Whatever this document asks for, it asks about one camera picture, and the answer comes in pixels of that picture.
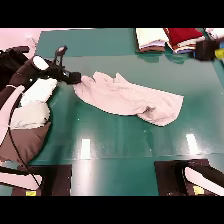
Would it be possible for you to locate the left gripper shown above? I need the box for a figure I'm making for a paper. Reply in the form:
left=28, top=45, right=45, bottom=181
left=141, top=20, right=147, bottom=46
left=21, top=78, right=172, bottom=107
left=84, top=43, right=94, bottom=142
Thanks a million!
left=60, top=70, right=83, bottom=85

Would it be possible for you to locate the pink shirt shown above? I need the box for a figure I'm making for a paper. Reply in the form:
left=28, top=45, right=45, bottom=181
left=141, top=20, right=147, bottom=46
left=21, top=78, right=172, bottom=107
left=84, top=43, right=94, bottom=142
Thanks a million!
left=72, top=71, right=185, bottom=127

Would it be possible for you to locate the white garment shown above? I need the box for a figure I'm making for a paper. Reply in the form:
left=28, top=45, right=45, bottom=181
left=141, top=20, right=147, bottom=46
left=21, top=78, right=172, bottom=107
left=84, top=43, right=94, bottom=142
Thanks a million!
left=20, top=77, right=59, bottom=106
left=205, top=28, right=224, bottom=40
left=9, top=100, right=51, bottom=130

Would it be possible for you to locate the black garment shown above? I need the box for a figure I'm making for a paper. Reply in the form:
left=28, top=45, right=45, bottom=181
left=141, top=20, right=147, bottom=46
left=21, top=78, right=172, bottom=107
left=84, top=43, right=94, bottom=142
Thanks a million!
left=0, top=46, right=32, bottom=92

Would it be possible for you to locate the brown garment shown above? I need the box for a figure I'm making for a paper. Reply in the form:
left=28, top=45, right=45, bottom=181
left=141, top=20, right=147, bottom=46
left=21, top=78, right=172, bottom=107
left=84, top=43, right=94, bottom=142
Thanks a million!
left=0, top=121, right=53, bottom=165

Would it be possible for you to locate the cream garment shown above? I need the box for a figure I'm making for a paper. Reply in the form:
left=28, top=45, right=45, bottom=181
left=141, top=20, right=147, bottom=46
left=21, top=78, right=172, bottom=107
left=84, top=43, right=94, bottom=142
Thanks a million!
left=135, top=28, right=170, bottom=53

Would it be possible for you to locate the red garment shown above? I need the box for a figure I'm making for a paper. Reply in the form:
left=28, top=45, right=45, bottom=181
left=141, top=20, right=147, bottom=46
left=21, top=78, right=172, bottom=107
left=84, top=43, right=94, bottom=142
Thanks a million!
left=163, top=28, right=205, bottom=54

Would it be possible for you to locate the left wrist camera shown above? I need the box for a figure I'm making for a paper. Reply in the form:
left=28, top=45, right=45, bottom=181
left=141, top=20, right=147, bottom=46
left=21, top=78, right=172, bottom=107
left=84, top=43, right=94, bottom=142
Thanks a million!
left=53, top=45, right=69, bottom=69

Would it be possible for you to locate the black cable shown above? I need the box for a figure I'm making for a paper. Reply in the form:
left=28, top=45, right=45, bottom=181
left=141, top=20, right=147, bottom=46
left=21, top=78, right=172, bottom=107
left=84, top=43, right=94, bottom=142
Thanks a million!
left=6, top=99, right=43, bottom=196

